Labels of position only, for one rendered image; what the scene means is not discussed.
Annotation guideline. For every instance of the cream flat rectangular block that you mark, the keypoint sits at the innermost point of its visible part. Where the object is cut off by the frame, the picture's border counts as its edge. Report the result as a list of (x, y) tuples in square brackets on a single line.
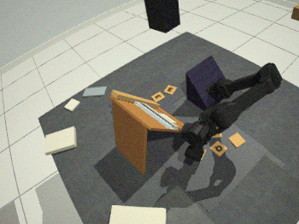
[(60, 141)]

